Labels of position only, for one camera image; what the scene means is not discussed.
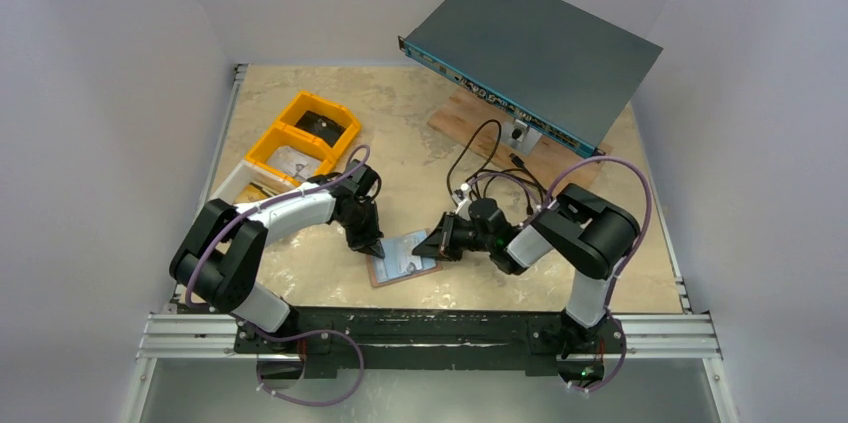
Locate yellow bin with black item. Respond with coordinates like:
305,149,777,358
277,91,362,159

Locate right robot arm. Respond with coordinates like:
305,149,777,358
411,184,641,350

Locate yellow bin with cards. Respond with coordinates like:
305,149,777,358
246,124,338,187

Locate white plastic bin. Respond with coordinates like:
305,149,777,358
209,160,295,204

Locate aluminium frame rail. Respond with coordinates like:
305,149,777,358
136,314,722,359

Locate black item in bin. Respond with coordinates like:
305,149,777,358
295,111,346,147

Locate grey credit cards in bin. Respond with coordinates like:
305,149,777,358
266,146,322,182

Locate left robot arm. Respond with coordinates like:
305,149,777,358
169,160,385,352

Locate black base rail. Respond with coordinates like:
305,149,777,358
234,306,625,383

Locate grey socket box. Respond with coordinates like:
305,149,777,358
500,120,542,155

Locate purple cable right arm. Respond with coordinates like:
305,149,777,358
463,154,654,395

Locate yellow cards in white bin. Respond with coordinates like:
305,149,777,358
233,182,277,204

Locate black cable with USB plug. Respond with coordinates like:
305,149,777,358
447,118,552,216

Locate wooden board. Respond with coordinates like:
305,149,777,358
428,89,582,187

